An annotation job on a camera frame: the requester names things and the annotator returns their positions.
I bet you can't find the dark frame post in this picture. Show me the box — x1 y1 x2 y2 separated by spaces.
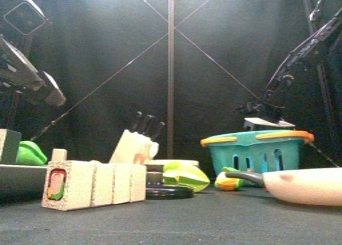
300 0 342 163

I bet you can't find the black round stand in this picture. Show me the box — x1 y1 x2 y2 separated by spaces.
145 164 195 201

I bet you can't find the beige toy knife block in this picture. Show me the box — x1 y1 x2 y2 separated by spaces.
109 129 161 165

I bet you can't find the teal basket with orange handles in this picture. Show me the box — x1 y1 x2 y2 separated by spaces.
199 129 316 187

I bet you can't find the small beige wooden cube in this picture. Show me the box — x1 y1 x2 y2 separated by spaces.
51 148 70 162

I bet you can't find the yellow orange green toy fruit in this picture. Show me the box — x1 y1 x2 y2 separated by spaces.
214 166 248 192

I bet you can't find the black toy knife handle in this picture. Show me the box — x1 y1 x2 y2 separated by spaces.
130 111 145 133
138 114 157 136
150 121 167 142

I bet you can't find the grey vertical frame pole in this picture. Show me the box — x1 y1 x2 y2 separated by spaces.
167 0 177 159

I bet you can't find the white round dish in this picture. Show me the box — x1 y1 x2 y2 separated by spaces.
146 159 201 168

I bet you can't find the white frying pan grey handle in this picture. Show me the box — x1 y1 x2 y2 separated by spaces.
225 167 342 208

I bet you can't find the green yellow toy vegetable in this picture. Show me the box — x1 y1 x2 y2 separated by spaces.
162 161 211 193

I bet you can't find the sliced white sushi roll toy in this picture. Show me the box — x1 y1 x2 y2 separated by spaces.
40 159 149 212

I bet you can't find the green toy pepper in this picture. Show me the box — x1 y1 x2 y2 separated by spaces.
16 140 50 166

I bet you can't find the grey flat tray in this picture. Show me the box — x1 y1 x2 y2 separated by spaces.
0 164 50 197

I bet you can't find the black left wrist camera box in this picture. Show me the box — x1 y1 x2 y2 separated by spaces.
2 0 51 37

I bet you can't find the thin diagonal brace wire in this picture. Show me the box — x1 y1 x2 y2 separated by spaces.
30 0 225 142
130 0 341 168

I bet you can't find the dark green block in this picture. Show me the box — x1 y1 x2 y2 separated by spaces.
0 128 23 165

